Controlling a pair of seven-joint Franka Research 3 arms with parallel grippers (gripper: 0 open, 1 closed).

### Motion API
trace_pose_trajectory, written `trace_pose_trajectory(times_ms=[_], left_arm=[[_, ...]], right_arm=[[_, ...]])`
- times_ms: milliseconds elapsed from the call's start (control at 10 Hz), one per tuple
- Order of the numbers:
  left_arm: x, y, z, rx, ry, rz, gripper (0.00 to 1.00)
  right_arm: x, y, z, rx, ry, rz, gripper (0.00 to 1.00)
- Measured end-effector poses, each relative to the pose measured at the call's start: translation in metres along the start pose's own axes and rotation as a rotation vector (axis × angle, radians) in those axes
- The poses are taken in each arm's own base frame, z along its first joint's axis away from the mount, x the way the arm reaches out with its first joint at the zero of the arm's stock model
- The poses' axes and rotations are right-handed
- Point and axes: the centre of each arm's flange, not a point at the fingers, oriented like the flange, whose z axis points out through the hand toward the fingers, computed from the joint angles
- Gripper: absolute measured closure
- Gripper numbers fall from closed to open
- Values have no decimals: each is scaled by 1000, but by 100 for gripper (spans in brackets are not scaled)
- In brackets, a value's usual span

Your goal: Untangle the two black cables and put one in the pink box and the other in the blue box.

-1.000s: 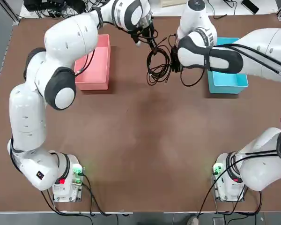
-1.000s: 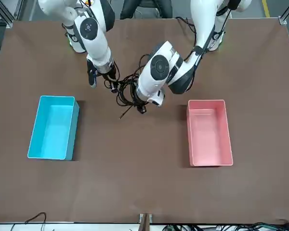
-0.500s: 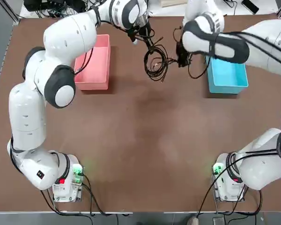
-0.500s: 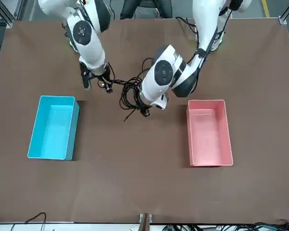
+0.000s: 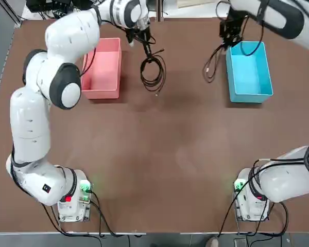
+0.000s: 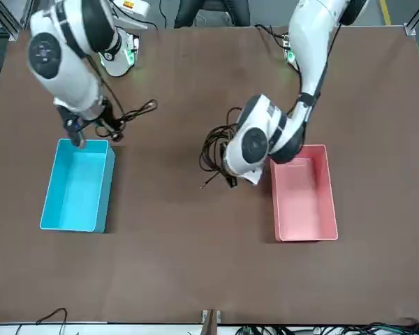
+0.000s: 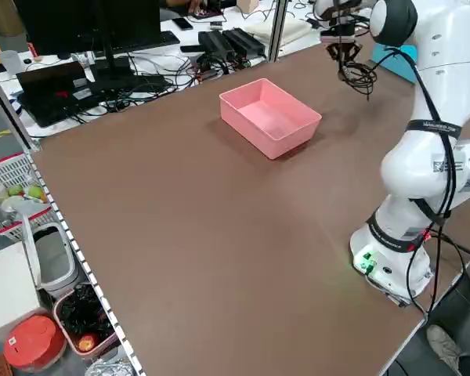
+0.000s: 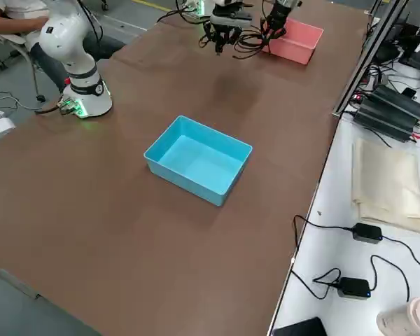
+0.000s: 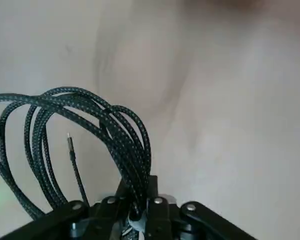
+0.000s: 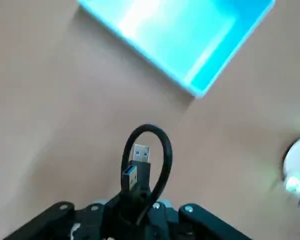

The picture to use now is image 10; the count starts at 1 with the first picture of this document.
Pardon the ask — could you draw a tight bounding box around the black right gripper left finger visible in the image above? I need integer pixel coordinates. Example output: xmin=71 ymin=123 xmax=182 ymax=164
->
xmin=2 ymin=201 xmax=106 ymax=240

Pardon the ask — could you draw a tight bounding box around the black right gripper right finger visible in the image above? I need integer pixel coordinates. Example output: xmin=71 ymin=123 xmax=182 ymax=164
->
xmin=147 ymin=200 xmax=253 ymax=240

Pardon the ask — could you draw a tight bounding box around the smooth black USB cable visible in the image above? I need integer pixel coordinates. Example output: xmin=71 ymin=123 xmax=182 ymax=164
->
xmin=103 ymin=124 xmax=173 ymax=227

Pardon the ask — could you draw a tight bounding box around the blue plastic box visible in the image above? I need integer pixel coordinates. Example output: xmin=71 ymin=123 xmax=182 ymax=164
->
xmin=76 ymin=0 xmax=277 ymax=99

